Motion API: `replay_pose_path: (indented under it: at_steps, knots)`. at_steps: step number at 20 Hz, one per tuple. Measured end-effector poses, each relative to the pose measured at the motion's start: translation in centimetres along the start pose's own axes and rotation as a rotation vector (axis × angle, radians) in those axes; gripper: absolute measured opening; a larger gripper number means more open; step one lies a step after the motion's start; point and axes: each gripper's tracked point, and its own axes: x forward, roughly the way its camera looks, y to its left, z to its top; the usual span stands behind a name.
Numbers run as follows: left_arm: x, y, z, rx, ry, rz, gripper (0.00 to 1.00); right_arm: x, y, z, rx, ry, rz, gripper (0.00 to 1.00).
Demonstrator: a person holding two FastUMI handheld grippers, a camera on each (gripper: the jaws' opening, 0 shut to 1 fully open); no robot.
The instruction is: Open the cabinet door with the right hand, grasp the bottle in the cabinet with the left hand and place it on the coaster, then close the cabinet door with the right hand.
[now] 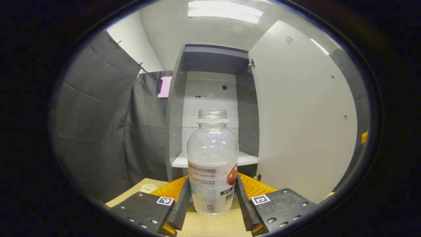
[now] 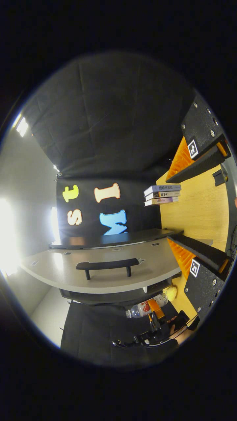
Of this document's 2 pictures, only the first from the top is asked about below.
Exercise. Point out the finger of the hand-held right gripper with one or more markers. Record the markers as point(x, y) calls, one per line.
point(364, 137)

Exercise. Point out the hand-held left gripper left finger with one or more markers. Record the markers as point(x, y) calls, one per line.
point(184, 210)

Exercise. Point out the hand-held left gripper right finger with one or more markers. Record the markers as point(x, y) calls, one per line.
point(245, 210)

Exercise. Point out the clear plastic bottle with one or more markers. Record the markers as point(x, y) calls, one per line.
point(212, 148)

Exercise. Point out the grey cabinet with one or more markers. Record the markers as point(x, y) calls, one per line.
point(174, 131)

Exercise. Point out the black backdrop cloth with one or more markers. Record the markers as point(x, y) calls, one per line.
point(98, 131)

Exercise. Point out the large ceiling light panel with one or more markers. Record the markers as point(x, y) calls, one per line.
point(225, 11)

